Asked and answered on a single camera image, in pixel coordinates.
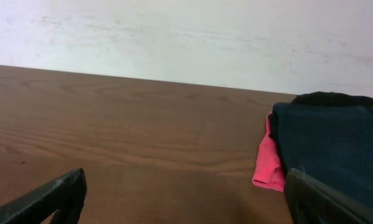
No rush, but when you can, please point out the black garment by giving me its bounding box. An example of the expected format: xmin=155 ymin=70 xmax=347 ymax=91
xmin=291 ymin=91 xmax=373 ymax=110

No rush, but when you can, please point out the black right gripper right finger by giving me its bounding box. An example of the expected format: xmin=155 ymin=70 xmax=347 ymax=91
xmin=284 ymin=169 xmax=373 ymax=224

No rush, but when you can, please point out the pink red garment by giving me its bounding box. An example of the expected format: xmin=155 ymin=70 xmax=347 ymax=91
xmin=252 ymin=113 xmax=285 ymax=192

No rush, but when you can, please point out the navy blue garment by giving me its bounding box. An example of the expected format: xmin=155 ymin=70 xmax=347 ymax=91
xmin=270 ymin=103 xmax=373 ymax=209

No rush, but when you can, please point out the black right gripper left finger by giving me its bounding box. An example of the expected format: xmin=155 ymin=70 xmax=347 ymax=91
xmin=0 ymin=168 xmax=87 ymax=224

